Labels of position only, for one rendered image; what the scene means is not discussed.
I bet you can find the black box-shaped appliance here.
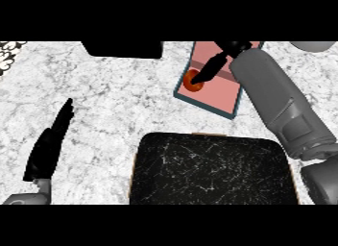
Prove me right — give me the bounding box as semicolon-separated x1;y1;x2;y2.
79;40;165;60

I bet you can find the black tray with scratches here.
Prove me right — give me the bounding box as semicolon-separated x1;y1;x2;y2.
128;132;300;206

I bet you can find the pink tray with teal rim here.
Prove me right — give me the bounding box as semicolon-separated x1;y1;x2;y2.
171;40;265;120

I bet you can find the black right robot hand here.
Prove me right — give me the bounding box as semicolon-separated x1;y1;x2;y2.
188;40;253;86

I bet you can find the red tomato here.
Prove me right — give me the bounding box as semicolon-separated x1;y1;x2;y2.
181;68;206;93

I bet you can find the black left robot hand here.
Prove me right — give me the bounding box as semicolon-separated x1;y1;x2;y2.
20;97;75;183

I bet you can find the grey rounded object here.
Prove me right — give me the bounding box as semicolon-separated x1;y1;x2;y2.
288;40;338;54

